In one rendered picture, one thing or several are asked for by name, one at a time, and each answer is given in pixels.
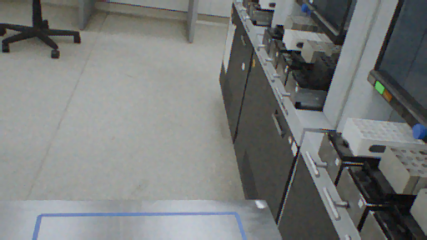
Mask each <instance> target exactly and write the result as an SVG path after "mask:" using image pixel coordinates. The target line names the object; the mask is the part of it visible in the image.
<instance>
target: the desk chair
mask: <svg viewBox="0 0 427 240"><path fill-rule="evenodd" d="M32 9H33V15H32V25H33V26H32V27H28V26H23V25H18V24H8V23H0V36H3V35H4V34H5V33H6V32H7V31H6V29H9V30H15V31H19V32H21V33H19V34H16V35H14V36H12V37H7V38H5V39H3V40H2V43H3V44H2V50H3V52H5V51H7V52H9V43H15V42H18V41H21V40H26V39H29V38H33V37H38V38H39V39H40V40H42V41H43V42H44V43H46V44H47V45H48V46H49V47H51V48H53V49H54V50H52V51H51V58H59V56H60V51H58V50H57V49H58V45H57V44H56V43H55V42H54V41H53V40H52V39H51V38H50V37H49V36H73V41H74V43H77V41H78V43H81V37H80V36H79V32H77V31H70V30H62V29H53V28H49V26H48V20H47V19H44V20H43V16H42V11H41V4H40V0H33V4H32Z"/></svg>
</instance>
